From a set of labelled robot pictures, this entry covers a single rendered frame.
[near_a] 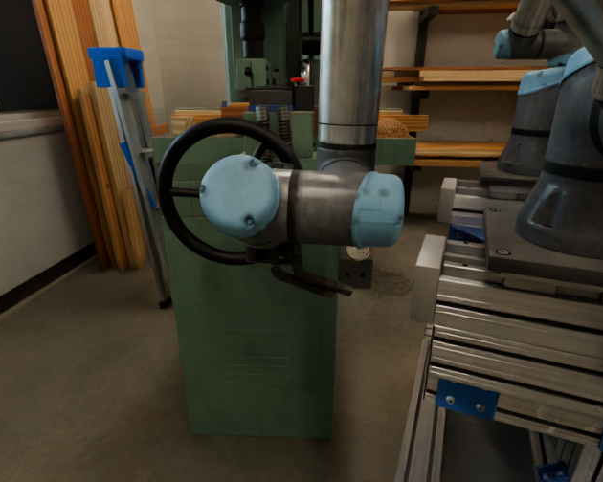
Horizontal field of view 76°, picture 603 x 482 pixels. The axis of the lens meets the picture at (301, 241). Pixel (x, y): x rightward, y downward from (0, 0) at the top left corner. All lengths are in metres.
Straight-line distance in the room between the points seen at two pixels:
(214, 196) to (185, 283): 0.72
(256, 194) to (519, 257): 0.32
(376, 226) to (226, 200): 0.14
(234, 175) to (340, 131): 0.16
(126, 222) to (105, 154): 0.39
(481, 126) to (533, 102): 2.47
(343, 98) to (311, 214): 0.16
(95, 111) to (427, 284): 2.07
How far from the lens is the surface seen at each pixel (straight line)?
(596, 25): 0.41
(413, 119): 1.08
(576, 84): 0.56
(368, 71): 0.48
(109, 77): 1.85
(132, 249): 2.48
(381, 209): 0.37
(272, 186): 0.35
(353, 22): 0.48
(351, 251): 0.91
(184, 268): 1.05
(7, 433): 1.64
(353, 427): 1.38
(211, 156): 0.94
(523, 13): 1.26
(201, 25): 3.58
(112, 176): 2.40
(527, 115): 1.04
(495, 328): 0.60
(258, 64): 1.02
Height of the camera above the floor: 1.00
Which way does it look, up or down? 21 degrees down
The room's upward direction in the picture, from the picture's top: straight up
